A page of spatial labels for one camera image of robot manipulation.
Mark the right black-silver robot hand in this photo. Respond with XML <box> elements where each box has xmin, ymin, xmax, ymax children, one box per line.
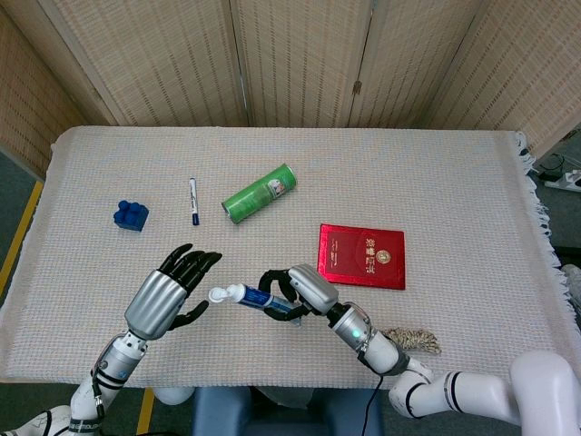
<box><xmin>258</xmin><ymin>264</ymin><xmax>341</xmax><ymax>323</ymax></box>

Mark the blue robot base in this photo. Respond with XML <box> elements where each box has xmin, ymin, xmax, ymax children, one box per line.
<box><xmin>190</xmin><ymin>387</ymin><xmax>385</xmax><ymax>436</ymax></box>

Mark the red certificate booklet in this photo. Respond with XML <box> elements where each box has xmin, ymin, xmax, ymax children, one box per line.
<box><xmin>316</xmin><ymin>223</ymin><xmax>407</xmax><ymax>291</ymax></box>

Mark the grey-white shoe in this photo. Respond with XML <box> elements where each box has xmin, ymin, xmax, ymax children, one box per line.
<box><xmin>558</xmin><ymin>263</ymin><xmax>581</xmax><ymax>315</ymax></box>

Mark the green cylindrical chip can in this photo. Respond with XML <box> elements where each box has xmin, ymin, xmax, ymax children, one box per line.
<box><xmin>221</xmin><ymin>163</ymin><xmax>300</xmax><ymax>225</ymax></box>

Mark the left black-silver robot hand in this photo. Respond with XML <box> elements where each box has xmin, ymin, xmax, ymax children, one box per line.
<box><xmin>124</xmin><ymin>243</ymin><xmax>223</xmax><ymax>342</ymax></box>

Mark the woven bamboo folding screen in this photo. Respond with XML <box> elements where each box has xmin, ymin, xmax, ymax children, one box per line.
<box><xmin>0</xmin><ymin>0</ymin><xmax>581</xmax><ymax>176</ymax></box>

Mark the white power strip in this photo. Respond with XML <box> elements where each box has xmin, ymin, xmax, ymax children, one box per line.
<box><xmin>543</xmin><ymin>169</ymin><xmax>581</xmax><ymax>193</ymax></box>

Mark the blue building block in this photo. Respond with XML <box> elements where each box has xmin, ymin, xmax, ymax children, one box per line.
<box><xmin>112</xmin><ymin>200</ymin><xmax>151</xmax><ymax>233</ymax></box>

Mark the beige woven tablecloth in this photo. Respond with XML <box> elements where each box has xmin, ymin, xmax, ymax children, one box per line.
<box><xmin>0</xmin><ymin>125</ymin><xmax>568</xmax><ymax>391</ymax></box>

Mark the white round base part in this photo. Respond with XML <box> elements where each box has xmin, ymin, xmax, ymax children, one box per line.
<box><xmin>155</xmin><ymin>387</ymin><xmax>197</xmax><ymax>406</ymax></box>

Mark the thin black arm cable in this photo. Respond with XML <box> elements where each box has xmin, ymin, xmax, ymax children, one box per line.
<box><xmin>362</xmin><ymin>373</ymin><xmax>385</xmax><ymax>436</ymax></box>

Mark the beige coiled rope bundle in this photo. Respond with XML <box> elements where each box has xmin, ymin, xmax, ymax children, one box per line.
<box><xmin>383</xmin><ymin>327</ymin><xmax>442</xmax><ymax>357</ymax></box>

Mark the white-blue marker pen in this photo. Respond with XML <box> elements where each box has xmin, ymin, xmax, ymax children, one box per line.
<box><xmin>188</xmin><ymin>176</ymin><xmax>202</xmax><ymax>227</ymax></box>

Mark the white-blue toothpaste tube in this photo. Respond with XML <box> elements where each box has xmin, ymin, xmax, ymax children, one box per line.
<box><xmin>208</xmin><ymin>283</ymin><xmax>304</xmax><ymax>327</ymax></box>

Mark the black power cable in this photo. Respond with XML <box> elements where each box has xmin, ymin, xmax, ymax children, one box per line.
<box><xmin>537</xmin><ymin>154</ymin><xmax>569</xmax><ymax>179</ymax></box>

